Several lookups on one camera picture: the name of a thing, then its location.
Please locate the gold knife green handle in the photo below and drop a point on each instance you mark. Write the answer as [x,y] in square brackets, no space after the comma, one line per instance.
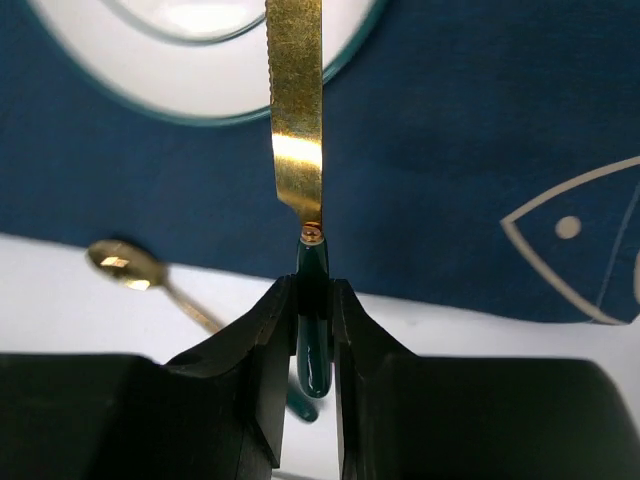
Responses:
[294,44]

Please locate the white plate teal rim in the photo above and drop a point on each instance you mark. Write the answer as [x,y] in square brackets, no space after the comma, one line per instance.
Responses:
[189,62]

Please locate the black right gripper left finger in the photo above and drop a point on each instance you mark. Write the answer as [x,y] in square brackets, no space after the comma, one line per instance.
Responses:
[214,411]

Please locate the navy blue fish placemat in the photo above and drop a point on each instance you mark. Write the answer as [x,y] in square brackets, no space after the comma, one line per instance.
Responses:
[478,154]

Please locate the gold spoon green handle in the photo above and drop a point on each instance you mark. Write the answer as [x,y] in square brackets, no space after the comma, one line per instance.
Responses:
[138,270]

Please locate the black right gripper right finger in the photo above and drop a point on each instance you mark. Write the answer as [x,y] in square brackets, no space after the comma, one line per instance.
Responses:
[405,416]

